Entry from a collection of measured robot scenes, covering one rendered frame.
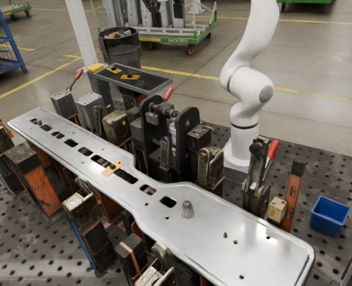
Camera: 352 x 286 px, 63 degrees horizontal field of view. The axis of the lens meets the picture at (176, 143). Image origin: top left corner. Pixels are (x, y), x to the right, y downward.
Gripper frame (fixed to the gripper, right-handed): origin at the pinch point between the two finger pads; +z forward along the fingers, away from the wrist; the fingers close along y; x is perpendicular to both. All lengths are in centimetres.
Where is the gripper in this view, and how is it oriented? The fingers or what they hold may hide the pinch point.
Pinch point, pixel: (168, 19)
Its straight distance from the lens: 89.6
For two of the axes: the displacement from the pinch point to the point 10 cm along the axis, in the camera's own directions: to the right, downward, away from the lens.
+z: 1.0, 7.9, 6.0
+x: 7.6, 3.3, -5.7
